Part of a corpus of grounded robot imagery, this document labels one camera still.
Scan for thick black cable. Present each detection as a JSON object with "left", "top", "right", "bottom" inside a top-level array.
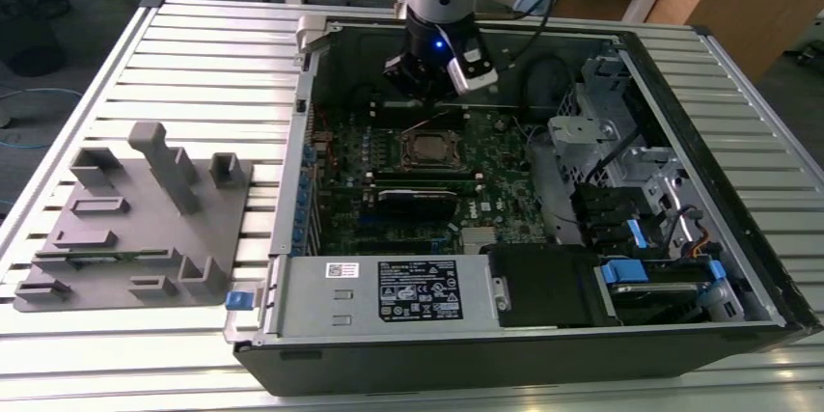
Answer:
[{"left": 581, "top": 124, "right": 642, "bottom": 189}]

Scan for hard disk in blue carrier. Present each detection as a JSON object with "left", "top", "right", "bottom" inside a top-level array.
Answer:
[{"left": 594, "top": 257, "right": 732, "bottom": 325}]

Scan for black plastic drive bracket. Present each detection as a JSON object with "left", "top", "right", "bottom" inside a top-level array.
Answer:
[{"left": 570, "top": 183, "right": 668, "bottom": 255}]

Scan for office chair wheel base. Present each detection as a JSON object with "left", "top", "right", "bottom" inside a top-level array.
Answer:
[{"left": 781, "top": 15, "right": 824, "bottom": 69}]

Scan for green motherboard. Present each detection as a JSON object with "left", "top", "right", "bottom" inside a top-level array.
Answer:
[{"left": 308, "top": 102, "right": 561, "bottom": 257}]

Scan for black PC case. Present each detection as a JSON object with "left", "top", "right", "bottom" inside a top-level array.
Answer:
[{"left": 221, "top": 14, "right": 824, "bottom": 397}]

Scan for grey parts rack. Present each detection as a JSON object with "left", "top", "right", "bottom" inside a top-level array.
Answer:
[{"left": 10, "top": 121, "right": 256, "bottom": 315}]

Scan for coloured power wires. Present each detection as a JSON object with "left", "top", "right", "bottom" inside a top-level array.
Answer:
[{"left": 685, "top": 231, "right": 716, "bottom": 261}]

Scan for silver power supply unit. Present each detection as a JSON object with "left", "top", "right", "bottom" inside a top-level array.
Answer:
[{"left": 260, "top": 253, "right": 509, "bottom": 339}]

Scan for black fan shroud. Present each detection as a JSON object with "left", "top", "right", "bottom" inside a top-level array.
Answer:
[{"left": 481, "top": 245, "right": 622, "bottom": 329}]

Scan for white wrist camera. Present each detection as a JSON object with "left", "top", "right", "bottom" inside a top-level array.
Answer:
[{"left": 446, "top": 47, "right": 501, "bottom": 95}]

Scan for metal socket cover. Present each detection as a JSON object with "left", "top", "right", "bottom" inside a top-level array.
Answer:
[{"left": 398, "top": 129, "right": 468, "bottom": 172}]

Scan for silver metal drive cage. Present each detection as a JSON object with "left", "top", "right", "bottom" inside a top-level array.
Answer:
[{"left": 545, "top": 57, "right": 652, "bottom": 181}]

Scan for silver CPU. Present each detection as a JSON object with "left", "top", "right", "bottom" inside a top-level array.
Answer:
[{"left": 410, "top": 136, "right": 453, "bottom": 162}]

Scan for black graphics card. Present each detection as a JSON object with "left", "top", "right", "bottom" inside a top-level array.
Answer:
[{"left": 376, "top": 187, "right": 462, "bottom": 224}]

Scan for blue floor cable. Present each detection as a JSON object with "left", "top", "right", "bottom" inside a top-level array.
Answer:
[{"left": 0, "top": 87, "right": 85, "bottom": 151}]

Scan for CPU socket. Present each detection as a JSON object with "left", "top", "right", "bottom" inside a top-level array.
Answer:
[{"left": 397, "top": 129, "right": 469, "bottom": 174}]

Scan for green RAM stick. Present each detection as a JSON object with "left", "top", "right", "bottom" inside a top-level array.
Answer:
[{"left": 34, "top": 250, "right": 172, "bottom": 264}]

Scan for blue plastic pull tab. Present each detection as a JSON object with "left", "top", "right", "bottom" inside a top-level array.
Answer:
[{"left": 625, "top": 218, "right": 649, "bottom": 249}]

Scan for silver chipset heatsink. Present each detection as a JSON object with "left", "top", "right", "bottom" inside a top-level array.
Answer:
[{"left": 461, "top": 227, "right": 501, "bottom": 245}]

